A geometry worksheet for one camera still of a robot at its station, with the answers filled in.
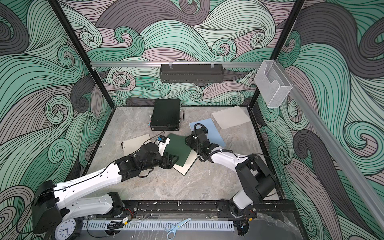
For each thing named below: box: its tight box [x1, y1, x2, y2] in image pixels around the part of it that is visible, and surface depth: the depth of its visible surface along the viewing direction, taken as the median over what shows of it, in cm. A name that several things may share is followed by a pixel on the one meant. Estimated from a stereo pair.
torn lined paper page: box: [211, 105, 251, 130], surface depth 117 cm
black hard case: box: [150, 98, 181, 131], surface depth 116 cm
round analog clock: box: [54, 218, 76, 240], surface depth 66 cm
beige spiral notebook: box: [121, 133, 152, 157], surface depth 100 cm
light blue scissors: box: [164, 217, 192, 240], surface depth 70 cm
